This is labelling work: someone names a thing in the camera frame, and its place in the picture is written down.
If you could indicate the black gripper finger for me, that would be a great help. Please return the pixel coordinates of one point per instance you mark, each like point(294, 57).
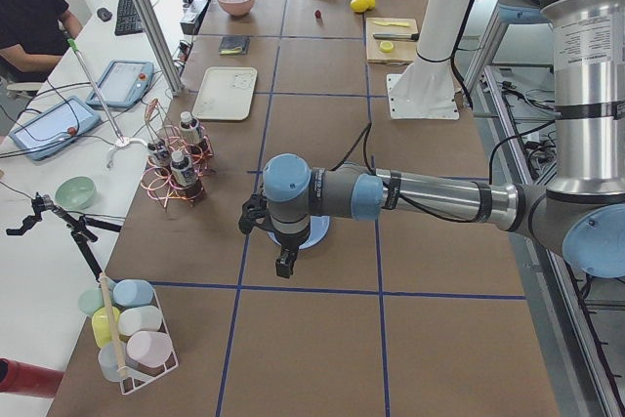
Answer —
point(280, 265)
point(288, 259)

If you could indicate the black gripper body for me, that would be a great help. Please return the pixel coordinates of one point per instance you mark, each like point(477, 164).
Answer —
point(289, 242)

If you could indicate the blue round plate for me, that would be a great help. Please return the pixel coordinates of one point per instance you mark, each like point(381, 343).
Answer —
point(319, 228)

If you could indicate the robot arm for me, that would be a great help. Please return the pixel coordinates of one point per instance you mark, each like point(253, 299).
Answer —
point(579, 215)

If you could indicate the dark drink bottle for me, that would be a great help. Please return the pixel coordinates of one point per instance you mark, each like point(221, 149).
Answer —
point(185, 176)
point(190, 129)
point(159, 153)

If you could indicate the cream bear tray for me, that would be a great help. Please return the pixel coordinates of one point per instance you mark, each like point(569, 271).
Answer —
point(225, 93)

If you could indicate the blue pastel cup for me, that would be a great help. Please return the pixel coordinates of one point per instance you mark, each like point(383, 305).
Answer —
point(131, 293)

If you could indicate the pink pastel cup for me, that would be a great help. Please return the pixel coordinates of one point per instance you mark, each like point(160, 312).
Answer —
point(149, 348)

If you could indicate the white pastel cup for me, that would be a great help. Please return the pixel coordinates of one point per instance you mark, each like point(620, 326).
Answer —
point(144, 318)

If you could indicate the yellow pastel cup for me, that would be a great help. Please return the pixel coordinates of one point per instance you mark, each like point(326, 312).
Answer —
point(100, 327)

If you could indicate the grey folded cloth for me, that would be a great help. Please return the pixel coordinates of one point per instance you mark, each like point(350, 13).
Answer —
point(234, 45)

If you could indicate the wooden cutting board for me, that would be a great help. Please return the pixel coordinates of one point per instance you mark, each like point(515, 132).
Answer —
point(404, 51)

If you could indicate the lemon half slice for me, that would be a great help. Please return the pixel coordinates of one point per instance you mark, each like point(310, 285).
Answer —
point(386, 46)

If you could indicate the green small bowl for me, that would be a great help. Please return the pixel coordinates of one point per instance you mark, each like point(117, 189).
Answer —
point(76, 193)

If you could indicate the blue teach pendant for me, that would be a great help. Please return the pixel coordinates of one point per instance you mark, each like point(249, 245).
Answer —
point(124, 82)
point(54, 129)

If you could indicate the steel rod black tip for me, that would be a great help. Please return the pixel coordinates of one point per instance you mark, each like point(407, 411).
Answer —
point(410, 37)

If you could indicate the yellow plastic knife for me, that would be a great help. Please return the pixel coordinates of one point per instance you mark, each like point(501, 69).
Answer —
point(392, 23)

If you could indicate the black keyboard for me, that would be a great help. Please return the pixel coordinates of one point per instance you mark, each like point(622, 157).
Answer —
point(128, 20)

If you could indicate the computer mouse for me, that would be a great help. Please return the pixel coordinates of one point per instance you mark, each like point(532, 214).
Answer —
point(104, 14)

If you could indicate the red cylinder bottle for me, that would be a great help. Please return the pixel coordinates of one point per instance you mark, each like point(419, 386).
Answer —
point(25, 379)

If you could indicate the seated person black shirt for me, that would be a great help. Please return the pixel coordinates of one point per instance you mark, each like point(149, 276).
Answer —
point(34, 36)

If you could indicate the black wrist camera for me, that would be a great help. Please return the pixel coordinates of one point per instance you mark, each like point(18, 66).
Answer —
point(253, 214)

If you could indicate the copper wire bottle rack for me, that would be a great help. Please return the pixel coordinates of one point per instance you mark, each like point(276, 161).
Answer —
point(159, 183)

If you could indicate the white wire cup rack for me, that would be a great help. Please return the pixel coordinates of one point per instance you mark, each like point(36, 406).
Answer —
point(113, 360)

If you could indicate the aluminium frame post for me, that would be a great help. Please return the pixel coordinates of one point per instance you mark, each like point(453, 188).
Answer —
point(159, 46)

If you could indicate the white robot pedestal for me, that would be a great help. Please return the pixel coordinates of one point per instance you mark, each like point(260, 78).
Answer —
point(426, 90)

